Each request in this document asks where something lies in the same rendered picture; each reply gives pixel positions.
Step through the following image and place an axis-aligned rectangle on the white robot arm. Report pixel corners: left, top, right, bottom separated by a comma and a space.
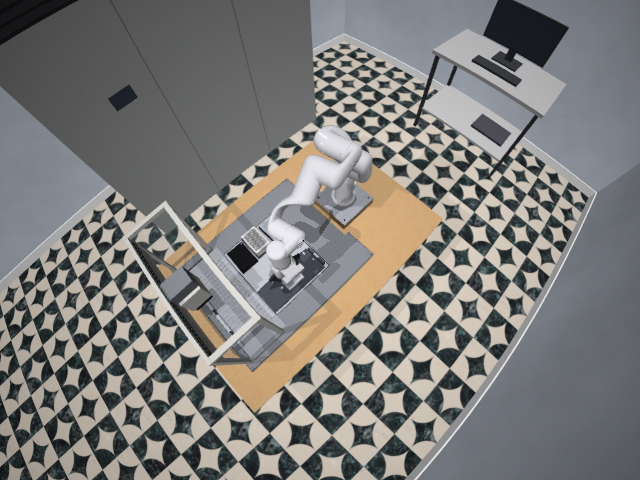
266, 126, 372, 285

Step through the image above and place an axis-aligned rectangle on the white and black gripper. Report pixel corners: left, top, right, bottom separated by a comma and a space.
268, 253, 301, 283

